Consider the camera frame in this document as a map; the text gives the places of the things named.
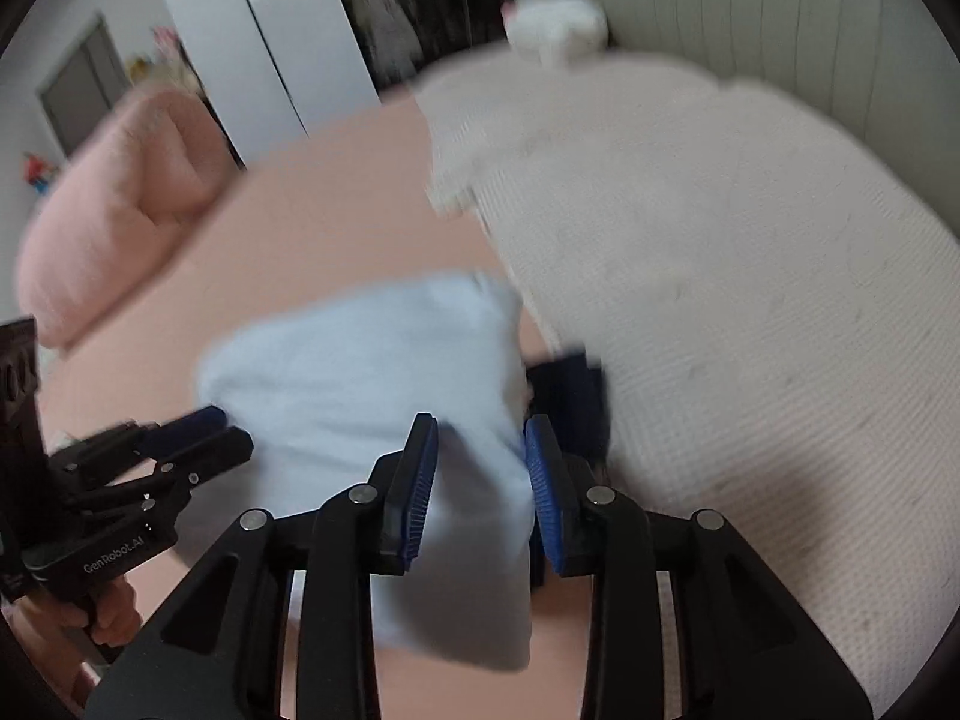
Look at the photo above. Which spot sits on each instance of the person's left hand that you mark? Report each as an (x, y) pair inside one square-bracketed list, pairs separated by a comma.
[(118, 613)]

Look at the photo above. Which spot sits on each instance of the grey framed wall panel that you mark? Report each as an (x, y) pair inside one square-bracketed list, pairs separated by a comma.
[(86, 90)]

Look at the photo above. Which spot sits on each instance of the pink fluffy pillow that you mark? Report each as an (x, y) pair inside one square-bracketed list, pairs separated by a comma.
[(127, 210)]

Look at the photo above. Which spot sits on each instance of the colourful wall decoration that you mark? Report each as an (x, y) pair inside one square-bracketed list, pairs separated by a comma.
[(165, 60)]

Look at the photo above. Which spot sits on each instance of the white wardrobe door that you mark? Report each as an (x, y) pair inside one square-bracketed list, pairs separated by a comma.
[(277, 37)]

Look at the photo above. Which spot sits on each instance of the pink bed sheet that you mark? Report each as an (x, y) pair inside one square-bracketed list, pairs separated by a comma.
[(337, 202)]

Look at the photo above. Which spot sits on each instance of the small colourful toy figure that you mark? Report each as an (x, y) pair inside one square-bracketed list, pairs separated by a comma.
[(39, 172)]

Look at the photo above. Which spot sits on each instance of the cream textured blanket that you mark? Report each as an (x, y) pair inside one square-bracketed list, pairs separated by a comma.
[(712, 300)]

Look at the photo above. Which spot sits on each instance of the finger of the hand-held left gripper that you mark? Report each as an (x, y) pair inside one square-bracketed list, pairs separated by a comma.
[(191, 420), (217, 454)]

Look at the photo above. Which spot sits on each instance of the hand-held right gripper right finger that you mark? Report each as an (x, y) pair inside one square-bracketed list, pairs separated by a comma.
[(541, 495)]

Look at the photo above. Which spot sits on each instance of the light blue navy-trimmed t-shirt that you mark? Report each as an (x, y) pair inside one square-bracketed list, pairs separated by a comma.
[(360, 390)]

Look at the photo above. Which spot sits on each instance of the dark open closet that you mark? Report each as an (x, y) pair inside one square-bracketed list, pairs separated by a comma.
[(420, 7)]

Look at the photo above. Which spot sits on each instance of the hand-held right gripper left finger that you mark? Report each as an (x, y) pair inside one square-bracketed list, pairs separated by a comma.
[(420, 495)]

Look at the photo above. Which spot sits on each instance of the white plush toy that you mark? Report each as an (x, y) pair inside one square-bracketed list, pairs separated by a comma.
[(559, 26)]

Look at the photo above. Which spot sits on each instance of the folded navy garment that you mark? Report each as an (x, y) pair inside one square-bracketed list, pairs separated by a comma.
[(570, 405)]

